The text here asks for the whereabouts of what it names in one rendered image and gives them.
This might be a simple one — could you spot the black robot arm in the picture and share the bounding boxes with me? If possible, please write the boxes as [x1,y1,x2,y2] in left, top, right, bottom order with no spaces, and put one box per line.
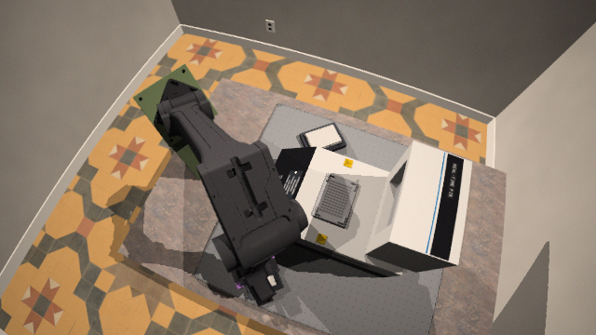
[155,78,308,307]

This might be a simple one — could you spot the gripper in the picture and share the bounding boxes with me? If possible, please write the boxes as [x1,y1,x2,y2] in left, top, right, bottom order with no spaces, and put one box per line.
[231,257,279,288]

